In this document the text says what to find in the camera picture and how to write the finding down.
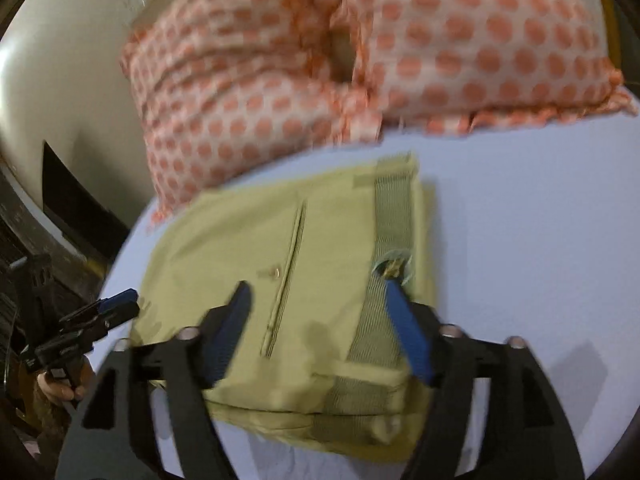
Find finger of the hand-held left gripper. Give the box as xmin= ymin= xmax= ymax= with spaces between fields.
xmin=59 ymin=288 xmax=141 ymax=333

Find olive green pants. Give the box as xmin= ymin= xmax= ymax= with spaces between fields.
xmin=131 ymin=152 xmax=441 ymax=458

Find light blue bed sheet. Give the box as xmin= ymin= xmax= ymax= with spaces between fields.
xmin=92 ymin=110 xmax=640 ymax=480

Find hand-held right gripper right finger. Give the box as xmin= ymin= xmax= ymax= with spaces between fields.
xmin=384 ymin=279 xmax=586 ymax=480

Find dark wooden furniture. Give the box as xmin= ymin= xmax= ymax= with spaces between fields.
xmin=0 ymin=140 xmax=132 ymax=311

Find person's left hand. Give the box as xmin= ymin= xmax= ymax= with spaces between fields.
xmin=36 ymin=352 xmax=96 ymax=413

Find orange polka dot pillow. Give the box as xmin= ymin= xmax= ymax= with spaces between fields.
xmin=119 ymin=0 xmax=638 ymax=233

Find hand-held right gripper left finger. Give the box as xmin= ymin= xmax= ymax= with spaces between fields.
xmin=56 ymin=280 xmax=253 ymax=480

